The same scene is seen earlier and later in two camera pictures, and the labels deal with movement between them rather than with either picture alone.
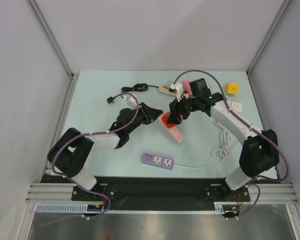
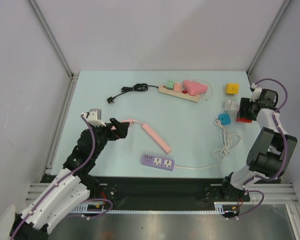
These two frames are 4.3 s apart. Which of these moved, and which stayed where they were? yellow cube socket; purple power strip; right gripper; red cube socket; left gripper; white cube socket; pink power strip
Moved: left gripper; right gripper; pink power strip; red cube socket
Stayed: purple power strip; white cube socket; yellow cube socket
